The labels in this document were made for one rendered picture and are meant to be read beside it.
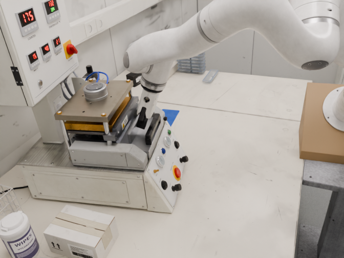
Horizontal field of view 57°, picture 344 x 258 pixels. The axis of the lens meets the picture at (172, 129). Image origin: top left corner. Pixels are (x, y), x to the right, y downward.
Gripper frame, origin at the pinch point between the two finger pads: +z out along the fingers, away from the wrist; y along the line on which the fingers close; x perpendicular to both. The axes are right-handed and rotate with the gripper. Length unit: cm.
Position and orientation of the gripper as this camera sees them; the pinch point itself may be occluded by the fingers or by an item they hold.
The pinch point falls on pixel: (142, 122)
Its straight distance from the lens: 112.9
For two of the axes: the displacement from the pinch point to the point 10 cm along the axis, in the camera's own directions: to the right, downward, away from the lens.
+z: -2.7, 7.7, 5.7
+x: -9.4, -3.3, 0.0
